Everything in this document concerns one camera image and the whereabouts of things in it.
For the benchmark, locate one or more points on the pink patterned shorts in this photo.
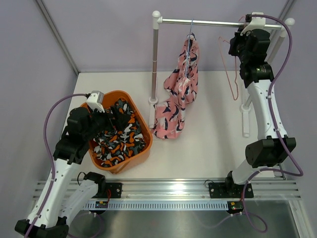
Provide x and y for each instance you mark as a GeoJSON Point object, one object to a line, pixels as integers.
{"type": "Point", "coordinates": [170, 114]}

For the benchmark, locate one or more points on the orange camouflage shorts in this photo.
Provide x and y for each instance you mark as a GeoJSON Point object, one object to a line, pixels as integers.
{"type": "Point", "coordinates": [114, 147]}

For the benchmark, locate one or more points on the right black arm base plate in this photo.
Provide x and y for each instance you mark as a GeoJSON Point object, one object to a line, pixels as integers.
{"type": "Point", "coordinates": [221, 190]}

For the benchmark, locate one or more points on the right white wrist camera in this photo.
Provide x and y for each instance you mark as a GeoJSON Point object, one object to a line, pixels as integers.
{"type": "Point", "coordinates": [253, 21]}

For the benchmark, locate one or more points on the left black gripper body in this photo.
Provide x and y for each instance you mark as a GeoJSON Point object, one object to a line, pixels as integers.
{"type": "Point", "coordinates": [100, 121]}

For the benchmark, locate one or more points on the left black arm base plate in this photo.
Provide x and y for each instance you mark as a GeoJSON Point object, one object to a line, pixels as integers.
{"type": "Point", "coordinates": [113, 189]}

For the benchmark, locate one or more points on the blue wire hanger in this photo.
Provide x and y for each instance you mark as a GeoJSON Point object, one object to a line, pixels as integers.
{"type": "Point", "coordinates": [190, 37]}

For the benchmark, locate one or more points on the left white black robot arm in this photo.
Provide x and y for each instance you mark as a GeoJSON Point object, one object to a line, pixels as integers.
{"type": "Point", "coordinates": [51, 217]}

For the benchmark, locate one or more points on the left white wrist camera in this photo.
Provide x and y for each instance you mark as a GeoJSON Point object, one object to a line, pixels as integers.
{"type": "Point", "coordinates": [95, 100]}

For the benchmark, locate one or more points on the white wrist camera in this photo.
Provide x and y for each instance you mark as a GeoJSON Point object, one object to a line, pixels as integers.
{"type": "Point", "coordinates": [95, 100]}
{"type": "Point", "coordinates": [253, 21]}

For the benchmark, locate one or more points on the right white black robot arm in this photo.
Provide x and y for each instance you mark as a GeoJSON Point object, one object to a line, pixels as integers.
{"type": "Point", "coordinates": [257, 75]}

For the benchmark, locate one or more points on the aluminium rail frame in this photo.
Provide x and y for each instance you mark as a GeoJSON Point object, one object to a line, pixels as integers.
{"type": "Point", "coordinates": [211, 145]}

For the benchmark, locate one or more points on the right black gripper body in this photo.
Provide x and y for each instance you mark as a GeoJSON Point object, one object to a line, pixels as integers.
{"type": "Point", "coordinates": [237, 48]}

